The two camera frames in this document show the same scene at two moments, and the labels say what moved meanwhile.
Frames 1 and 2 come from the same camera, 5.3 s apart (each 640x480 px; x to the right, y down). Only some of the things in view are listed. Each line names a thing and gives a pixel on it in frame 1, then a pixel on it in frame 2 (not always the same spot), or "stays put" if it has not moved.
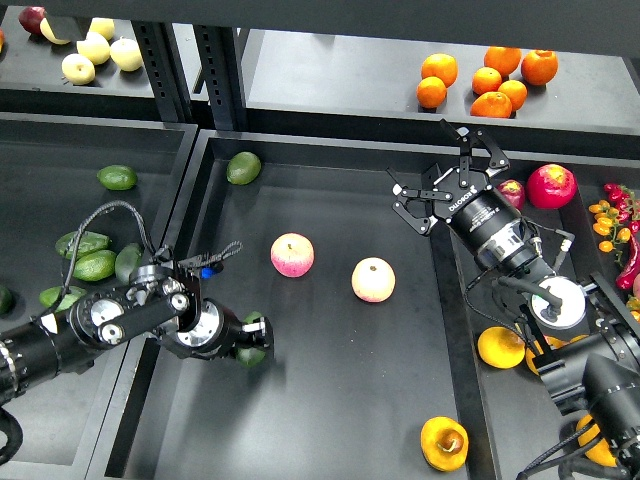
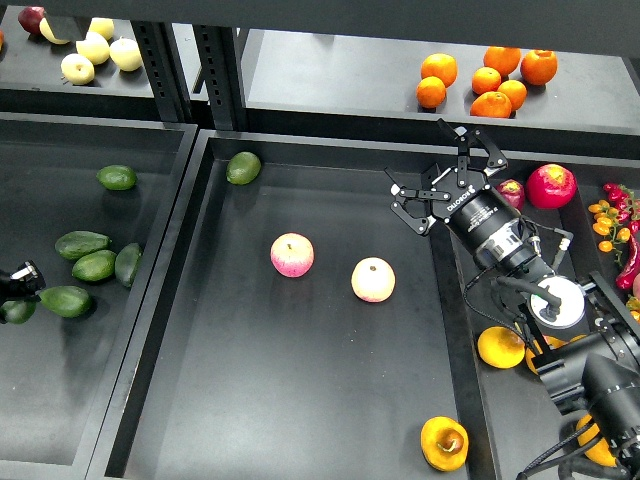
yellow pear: [444, 443] stays put
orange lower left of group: [431, 92] stays put
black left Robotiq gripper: [217, 332] → [29, 280]
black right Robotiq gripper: [484, 217] stays put
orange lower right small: [515, 91] stays put
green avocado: [251, 356] → [17, 311]
